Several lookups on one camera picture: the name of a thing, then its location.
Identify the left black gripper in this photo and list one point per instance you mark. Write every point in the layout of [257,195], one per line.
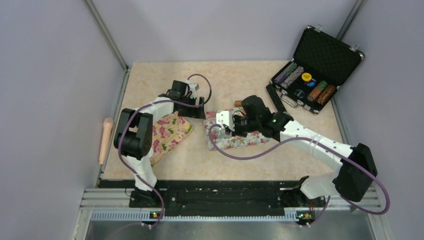
[195,112]

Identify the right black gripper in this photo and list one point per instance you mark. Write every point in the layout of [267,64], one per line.
[236,132]

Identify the wooden dough roller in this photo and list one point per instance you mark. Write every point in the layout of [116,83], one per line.
[238,104]

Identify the floral tray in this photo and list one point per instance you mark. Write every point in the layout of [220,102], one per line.
[226,142]

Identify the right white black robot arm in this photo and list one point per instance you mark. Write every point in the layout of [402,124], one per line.
[345,179]

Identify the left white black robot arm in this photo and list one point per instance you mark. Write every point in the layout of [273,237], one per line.
[134,136]

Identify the folded floral cloth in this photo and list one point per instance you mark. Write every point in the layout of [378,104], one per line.
[168,132]

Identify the black microphone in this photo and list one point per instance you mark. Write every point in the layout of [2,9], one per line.
[272,92]

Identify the grey poker chip stack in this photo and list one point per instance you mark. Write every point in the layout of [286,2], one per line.
[292,77]

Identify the purple poker chip stack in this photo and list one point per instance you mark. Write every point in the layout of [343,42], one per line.
[285,73]

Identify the yellow dealer button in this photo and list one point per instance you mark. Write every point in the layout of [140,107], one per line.
[306,77]

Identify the blue poker chip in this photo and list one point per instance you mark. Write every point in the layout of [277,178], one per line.
[311,83]

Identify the green poker chip stack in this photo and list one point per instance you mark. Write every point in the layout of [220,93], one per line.
[313,95]

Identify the brown poker chip stack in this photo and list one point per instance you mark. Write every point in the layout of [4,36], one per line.
[326,94]

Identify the black poker chip case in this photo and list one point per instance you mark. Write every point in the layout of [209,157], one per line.
[326,59]

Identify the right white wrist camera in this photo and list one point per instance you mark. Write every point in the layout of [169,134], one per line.
[225,120]

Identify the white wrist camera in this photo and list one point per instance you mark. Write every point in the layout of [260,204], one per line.
[192,91]
[225,120]

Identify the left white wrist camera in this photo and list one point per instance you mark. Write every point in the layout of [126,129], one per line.
[192,91]

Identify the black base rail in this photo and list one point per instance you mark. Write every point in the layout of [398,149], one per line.
[218,198]

